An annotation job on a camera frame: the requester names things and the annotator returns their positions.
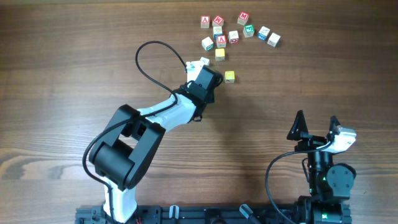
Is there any green top letter block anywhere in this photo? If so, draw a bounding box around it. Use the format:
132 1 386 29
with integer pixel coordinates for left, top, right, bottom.
243 24 255 38

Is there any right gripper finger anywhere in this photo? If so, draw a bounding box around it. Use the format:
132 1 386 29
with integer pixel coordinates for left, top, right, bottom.
287 110 308 140
329 116 340 134

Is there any red M letter block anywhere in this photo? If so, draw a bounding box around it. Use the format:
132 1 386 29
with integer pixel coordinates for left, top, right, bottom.
237 11 249 26

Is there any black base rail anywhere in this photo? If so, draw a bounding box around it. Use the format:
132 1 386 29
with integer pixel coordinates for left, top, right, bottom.
74 203 352 224

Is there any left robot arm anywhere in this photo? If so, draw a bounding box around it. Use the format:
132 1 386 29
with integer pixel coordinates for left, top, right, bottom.
83 65 223 223

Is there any red W letter block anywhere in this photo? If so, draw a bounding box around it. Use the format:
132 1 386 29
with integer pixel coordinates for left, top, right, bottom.
212 15 224 27

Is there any red A block centre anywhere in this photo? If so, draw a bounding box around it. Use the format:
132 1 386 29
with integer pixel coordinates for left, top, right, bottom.
216 35 227 48

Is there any blue edged picture block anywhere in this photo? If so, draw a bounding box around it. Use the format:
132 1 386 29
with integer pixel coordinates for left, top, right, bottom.
213 26 223 39

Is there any white block green Z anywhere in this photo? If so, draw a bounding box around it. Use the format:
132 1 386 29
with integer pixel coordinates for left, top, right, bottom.
201 37 214 51

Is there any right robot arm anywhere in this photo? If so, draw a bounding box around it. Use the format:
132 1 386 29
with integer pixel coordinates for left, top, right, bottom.
287 110 356 224

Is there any blue P letter block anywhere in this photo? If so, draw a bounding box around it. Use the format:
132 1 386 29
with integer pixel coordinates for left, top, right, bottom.
257 26 270 41

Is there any yellow top picture block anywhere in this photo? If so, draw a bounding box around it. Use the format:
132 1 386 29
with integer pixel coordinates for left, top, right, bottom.
215 48 225 61

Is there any white block red Q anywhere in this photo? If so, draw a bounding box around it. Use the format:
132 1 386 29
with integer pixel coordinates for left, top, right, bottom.
228 30 239 44

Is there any red A letter block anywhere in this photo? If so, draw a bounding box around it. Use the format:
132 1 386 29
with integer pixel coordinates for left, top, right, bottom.
200 16 210 29

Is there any white block green Y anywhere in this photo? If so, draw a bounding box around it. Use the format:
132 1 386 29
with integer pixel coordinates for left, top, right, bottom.
200 57 210 66

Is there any white block red leaf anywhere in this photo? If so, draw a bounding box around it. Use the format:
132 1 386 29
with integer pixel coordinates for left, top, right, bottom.
267 33 280 47

